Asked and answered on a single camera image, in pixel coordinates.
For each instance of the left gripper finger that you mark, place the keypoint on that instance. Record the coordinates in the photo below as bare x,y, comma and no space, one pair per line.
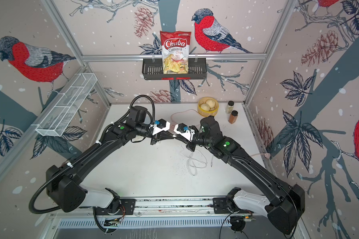
167,137
167,133

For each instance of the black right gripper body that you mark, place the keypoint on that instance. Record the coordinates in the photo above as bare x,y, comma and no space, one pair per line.
191,146

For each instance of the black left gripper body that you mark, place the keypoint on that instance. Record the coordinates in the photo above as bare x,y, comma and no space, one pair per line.
155,138

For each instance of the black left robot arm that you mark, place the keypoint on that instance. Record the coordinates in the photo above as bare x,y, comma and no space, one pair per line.
63,189

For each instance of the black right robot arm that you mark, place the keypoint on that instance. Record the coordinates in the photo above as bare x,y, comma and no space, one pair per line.
251,167

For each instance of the left bun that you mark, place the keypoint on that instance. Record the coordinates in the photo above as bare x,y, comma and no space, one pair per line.
205,107

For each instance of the bun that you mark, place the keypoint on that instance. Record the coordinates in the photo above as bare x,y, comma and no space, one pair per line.
205,107
211,103

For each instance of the yellow bowl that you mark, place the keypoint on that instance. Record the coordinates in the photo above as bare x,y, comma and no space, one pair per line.
212,112

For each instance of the right bun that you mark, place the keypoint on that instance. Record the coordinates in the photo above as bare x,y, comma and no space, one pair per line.
211,103

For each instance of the brown spice jar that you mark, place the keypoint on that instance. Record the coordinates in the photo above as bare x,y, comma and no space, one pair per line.
233,117

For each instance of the clear spice jar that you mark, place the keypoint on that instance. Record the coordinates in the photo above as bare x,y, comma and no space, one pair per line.
229,107

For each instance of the Chuba cassava chips bag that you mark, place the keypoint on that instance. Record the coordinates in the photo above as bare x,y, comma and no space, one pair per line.
175,51

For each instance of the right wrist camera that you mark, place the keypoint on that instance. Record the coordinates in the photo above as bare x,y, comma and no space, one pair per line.
185,131

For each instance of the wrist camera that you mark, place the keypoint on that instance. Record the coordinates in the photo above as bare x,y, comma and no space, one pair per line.
185,131
160,125

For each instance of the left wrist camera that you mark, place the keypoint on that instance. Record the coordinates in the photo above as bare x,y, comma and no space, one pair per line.
160,125

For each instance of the black wall basket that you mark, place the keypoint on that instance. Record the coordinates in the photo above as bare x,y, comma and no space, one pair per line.
153,70

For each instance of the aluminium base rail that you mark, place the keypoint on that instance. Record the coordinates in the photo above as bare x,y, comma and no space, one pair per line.
149,213

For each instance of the white wire mesh shelf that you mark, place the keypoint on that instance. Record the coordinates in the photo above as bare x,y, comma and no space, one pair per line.
68,103

